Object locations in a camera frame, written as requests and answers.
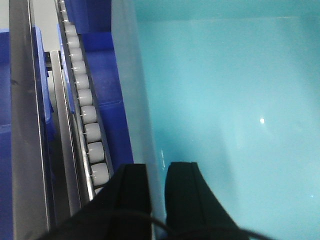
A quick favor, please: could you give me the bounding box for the steel shelf post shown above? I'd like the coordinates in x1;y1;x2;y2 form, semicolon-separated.
9;0;51;240

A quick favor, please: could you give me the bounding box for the light blue plastic bin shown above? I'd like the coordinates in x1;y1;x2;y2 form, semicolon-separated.
111;0;320;240

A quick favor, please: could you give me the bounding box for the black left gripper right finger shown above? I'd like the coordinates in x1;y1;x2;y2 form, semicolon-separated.
165;162;267;240

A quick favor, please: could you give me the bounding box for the white roller conveyor track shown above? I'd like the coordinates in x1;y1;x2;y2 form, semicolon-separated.
55;0;114;200

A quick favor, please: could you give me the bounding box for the dark blue bin far left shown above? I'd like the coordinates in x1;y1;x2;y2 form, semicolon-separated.
0;26;60;240

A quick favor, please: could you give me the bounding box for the dark blue bin beside track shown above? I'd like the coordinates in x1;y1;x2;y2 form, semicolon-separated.
57;22;135;173

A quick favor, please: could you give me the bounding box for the steel divider rail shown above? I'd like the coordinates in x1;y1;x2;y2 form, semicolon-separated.
49;50;82;216

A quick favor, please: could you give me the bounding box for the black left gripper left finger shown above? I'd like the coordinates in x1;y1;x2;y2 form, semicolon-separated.
41;164;152;240

